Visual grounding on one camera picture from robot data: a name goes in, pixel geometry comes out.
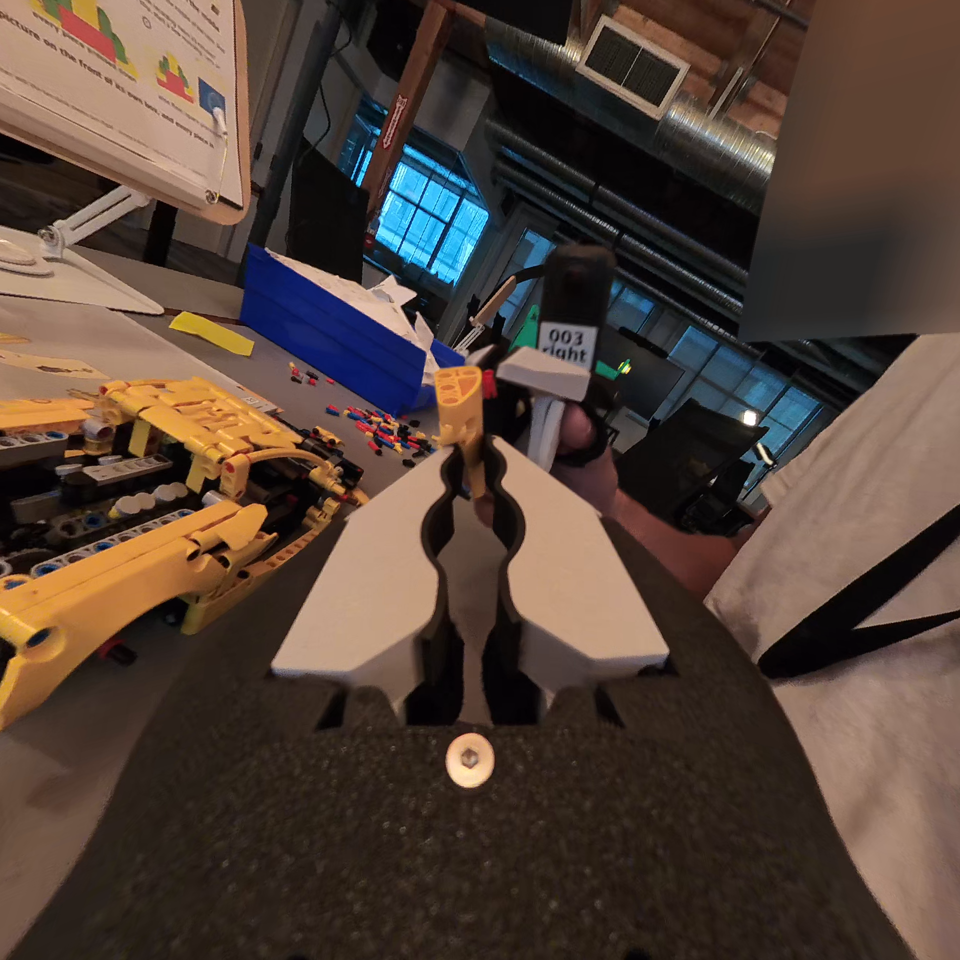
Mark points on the building instruction booklet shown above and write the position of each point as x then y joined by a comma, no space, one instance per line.
75,330

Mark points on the pale sticker sheet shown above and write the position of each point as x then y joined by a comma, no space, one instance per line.
52,366

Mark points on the blue plastic bin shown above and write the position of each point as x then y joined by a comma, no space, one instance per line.
322,330

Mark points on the yellow paper scrap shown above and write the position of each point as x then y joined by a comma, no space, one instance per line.
210,330

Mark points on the person's right forearm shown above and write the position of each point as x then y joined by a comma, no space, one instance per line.
675,547

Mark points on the person's white shirt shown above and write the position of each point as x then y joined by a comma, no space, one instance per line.
885,750

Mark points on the pile of small coloured pins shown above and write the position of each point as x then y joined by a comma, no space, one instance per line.
382,431

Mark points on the silver ventilation duct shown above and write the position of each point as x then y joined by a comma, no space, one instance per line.
712,142

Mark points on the grey desk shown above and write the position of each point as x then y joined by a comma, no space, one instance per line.
75,787

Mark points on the yellow brick toy car model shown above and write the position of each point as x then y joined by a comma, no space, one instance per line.
187,420

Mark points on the black office chair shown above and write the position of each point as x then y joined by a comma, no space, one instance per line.
690,457

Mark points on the wooden pillar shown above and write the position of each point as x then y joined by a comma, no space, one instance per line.
405,97

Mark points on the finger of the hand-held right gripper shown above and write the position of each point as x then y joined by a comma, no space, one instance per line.
544,375

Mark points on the white air vent grille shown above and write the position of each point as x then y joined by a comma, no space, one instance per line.
634,64

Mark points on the instruction sheet on stand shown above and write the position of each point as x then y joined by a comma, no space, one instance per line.
75,285

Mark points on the yellow curved panel brick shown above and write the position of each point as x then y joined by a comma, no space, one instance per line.
456,397

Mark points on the wide paned window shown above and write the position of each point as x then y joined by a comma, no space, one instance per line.
780,405

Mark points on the large paned window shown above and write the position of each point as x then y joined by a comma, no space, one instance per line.
427,217

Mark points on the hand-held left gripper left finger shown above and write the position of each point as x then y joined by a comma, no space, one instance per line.
360,600

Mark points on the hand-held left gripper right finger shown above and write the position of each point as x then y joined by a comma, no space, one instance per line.
592,592

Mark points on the wooden board with printed sheet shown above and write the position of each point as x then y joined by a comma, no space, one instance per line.
112,90

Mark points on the person's right hand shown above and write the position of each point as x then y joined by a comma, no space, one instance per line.
592,480

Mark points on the black monitor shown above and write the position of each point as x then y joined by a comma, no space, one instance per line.
322,225

